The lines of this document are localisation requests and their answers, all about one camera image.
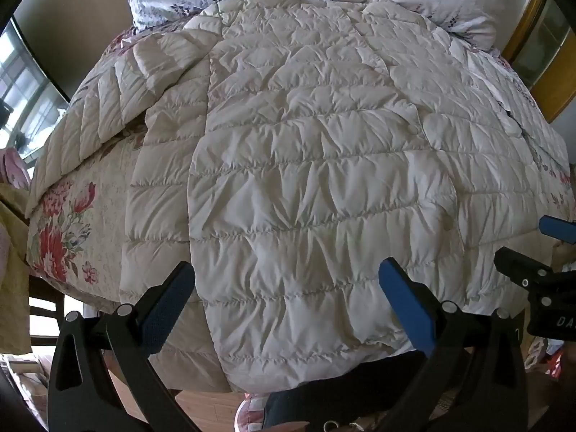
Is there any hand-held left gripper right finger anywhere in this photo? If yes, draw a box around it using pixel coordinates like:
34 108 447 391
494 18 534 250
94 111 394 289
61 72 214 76
378 257 530 432

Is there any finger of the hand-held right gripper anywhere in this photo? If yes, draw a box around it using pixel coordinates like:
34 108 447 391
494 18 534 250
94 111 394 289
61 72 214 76
538 215 576 246
493 246 559 295

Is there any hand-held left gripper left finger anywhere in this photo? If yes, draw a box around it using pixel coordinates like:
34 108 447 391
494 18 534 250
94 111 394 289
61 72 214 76
47 260 201 432

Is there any beige quilted down comforter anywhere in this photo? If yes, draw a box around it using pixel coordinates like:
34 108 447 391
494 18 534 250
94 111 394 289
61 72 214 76
26 0 571 393

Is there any floral bedspread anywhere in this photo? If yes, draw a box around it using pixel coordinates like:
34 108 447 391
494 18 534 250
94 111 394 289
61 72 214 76
24 22 576 307

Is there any dark wooden chair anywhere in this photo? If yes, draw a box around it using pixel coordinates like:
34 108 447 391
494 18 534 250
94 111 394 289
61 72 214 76
26 285 68 349

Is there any wooden headboard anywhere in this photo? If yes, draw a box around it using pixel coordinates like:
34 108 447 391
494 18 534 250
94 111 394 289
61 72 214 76
501 0 576 123

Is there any yellow cloth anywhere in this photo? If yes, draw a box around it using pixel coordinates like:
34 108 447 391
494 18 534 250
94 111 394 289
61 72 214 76
0 184 33 356

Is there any pink floral cloth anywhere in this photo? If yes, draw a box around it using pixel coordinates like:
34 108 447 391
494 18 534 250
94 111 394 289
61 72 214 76
0 148 31 189

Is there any window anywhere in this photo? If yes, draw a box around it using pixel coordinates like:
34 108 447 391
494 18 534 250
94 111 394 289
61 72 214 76
0 15 73 165

